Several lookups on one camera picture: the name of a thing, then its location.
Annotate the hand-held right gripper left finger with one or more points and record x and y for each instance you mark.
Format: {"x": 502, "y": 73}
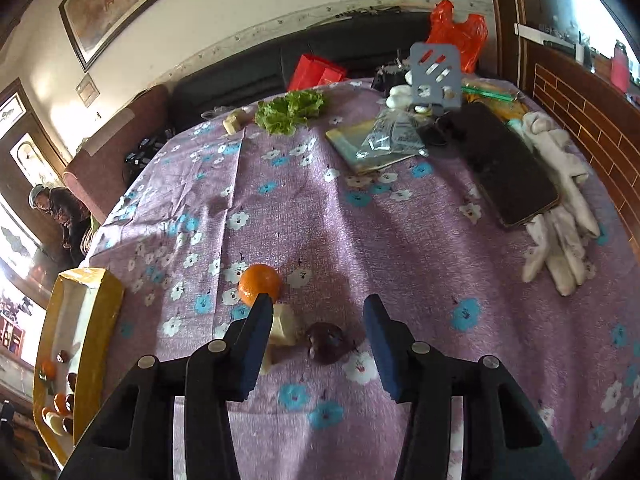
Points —
{"x": 255, "y": 350}

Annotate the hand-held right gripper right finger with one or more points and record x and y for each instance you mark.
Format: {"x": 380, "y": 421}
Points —
{"x": 382, "y": 350}

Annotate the yellow cardboard box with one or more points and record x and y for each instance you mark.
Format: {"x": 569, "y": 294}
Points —
{"x": 102, "y": 320}

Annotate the clear plastic packet on notebook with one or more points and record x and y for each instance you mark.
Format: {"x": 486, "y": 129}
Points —
{"x": 345, "y": 140}

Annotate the black smartphone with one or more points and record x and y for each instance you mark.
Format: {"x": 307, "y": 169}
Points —
{"x": 500, "y": 165}

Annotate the brown chair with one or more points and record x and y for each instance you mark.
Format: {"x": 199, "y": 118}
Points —
{"x": 115, "y": 155}

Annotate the green lettuce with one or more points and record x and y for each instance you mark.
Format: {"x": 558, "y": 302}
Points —
{"x": 290, "y": 110}

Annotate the black sofa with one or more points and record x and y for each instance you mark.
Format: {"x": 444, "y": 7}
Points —
{"x": 240, "y": 80}

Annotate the green striped packet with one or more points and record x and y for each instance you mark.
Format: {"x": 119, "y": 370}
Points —
{"x": 490, "y": 91}

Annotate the red box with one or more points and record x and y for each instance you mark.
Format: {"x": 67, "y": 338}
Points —
{"x": 312, "y": 72}

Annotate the grey phone stand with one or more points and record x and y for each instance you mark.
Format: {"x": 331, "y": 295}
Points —
{"x": 432, "y": 67}

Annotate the brown wooden cabinet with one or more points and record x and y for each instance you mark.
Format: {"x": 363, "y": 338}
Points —
{"x": 575, "y": 105}

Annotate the red plastic bag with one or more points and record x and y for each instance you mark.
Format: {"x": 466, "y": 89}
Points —
{"x": 457, "y": 35}

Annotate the pink bottle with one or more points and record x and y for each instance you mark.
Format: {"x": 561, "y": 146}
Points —
{"x": 620, "y": 70}

